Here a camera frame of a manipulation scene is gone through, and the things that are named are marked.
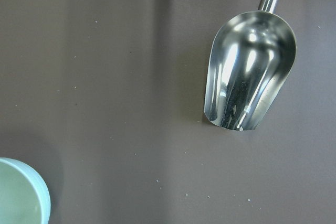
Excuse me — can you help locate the steel scoop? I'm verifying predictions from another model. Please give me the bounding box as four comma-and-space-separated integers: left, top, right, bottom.
204, 0, 297, 131

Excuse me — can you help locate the light green bowl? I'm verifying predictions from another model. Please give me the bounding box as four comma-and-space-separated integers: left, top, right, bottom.
1, 157, 51, 223

